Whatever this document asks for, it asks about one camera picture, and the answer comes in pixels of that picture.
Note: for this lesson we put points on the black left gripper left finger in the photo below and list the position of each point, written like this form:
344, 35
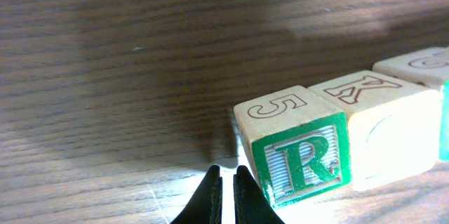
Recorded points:
205, 205

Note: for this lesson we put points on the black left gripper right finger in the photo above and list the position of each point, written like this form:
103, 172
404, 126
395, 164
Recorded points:
250, 205

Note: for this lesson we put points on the green R block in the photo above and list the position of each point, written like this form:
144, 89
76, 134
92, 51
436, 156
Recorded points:
296, 142

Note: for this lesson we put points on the yellow O block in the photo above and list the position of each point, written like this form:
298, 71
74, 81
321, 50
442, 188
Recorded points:
393, 125

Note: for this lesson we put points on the green B block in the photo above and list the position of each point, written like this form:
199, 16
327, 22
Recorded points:
428, 67

